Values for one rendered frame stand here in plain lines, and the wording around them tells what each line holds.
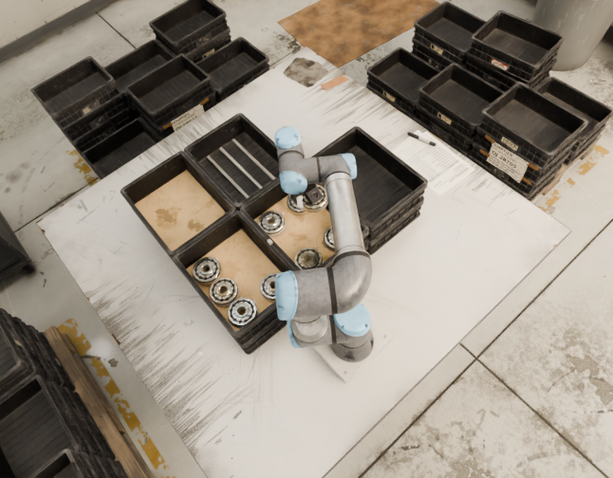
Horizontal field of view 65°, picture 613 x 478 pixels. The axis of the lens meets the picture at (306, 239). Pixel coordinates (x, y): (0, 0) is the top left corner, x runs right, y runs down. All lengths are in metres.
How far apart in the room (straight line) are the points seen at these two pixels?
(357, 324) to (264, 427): 0.49
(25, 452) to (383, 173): 1.85
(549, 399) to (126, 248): 2.03
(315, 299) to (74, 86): 2.50
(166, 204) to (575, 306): 2.06
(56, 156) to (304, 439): 2.69
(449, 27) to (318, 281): 2.52
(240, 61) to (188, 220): 1.54
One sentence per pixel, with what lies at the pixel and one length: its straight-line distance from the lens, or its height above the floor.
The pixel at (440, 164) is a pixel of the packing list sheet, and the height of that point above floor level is 0.70.
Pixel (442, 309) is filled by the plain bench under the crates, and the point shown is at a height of 0.70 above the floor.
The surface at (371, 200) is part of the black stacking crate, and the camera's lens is 1.89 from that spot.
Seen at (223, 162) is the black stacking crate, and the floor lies 0.83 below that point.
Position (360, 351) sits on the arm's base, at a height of 0.79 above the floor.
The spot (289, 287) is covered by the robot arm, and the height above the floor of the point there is 1.37.
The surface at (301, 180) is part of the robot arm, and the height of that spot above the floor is 1.32.
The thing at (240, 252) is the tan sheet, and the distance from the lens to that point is 1.82.
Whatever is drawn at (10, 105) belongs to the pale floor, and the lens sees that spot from 4.31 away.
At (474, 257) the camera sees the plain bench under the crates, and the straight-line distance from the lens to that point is 1.96.
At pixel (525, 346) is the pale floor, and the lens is 2.64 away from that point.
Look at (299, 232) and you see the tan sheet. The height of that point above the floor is 0.83.
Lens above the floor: 2.39
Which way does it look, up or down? 60 degrees down
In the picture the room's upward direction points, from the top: 10 degrees counter-clockwise
